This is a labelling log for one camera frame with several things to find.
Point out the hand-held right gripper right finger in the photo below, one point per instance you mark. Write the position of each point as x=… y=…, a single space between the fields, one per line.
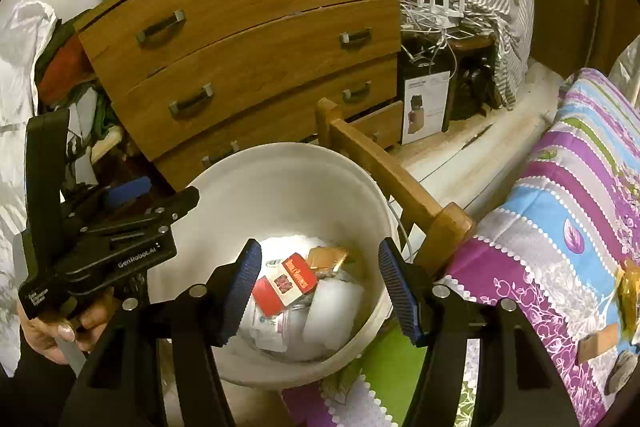
x=399 y=294

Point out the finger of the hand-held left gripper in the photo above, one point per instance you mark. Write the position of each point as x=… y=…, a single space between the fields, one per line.
x=130 y=192
x=170 y=207

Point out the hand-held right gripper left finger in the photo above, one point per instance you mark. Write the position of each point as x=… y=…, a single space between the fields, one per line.
x=244 y=292

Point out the red cigarette box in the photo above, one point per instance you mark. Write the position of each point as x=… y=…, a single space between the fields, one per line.
x=280 y=292

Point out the white carton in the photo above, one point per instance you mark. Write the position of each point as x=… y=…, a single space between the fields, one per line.
x=270 y=326

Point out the white plastic bag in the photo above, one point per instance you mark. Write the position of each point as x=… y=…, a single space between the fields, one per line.
x=335 y=307

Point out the gold foil wrapper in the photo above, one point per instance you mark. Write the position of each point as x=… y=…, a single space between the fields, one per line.
x=327 y=259

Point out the white plastic bucket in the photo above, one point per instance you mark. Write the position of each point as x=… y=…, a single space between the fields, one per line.
x=280 y=192

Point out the person's left forearm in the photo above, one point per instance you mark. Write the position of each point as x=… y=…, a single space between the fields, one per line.
x=35 y=392

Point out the person's left hand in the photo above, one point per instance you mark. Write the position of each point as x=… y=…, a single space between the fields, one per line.
x=55 y=332

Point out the green cloth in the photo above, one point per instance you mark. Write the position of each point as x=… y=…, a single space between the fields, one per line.
x=100 y=112

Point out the red cloth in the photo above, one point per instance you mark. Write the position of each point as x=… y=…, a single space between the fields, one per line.
x=62 y=62

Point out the striped floral blanket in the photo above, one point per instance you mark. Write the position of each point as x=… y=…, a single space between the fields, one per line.
x=540 y=232

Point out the large white plastic sack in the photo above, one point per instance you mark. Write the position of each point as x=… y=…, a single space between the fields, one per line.
x=20 y=57

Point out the wooden chest of drawers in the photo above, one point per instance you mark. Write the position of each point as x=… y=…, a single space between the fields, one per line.
x=250 y=22

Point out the white appliance box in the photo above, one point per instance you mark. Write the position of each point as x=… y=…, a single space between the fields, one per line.
x=430 y=87

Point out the orange foil wrapper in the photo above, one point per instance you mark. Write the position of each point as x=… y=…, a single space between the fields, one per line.
x=631 y=297

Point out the dark wooden side table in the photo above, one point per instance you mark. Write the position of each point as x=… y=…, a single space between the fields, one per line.
x=475 y=47

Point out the white router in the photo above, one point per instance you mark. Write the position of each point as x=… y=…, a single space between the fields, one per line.
x=440 y=7

